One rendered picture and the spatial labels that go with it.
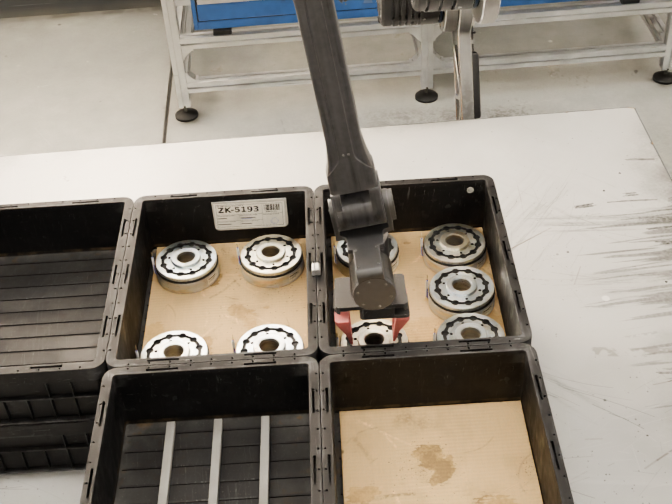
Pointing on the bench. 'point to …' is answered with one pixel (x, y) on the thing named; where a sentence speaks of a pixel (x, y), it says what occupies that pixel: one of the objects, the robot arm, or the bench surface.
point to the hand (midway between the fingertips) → (372, 335)
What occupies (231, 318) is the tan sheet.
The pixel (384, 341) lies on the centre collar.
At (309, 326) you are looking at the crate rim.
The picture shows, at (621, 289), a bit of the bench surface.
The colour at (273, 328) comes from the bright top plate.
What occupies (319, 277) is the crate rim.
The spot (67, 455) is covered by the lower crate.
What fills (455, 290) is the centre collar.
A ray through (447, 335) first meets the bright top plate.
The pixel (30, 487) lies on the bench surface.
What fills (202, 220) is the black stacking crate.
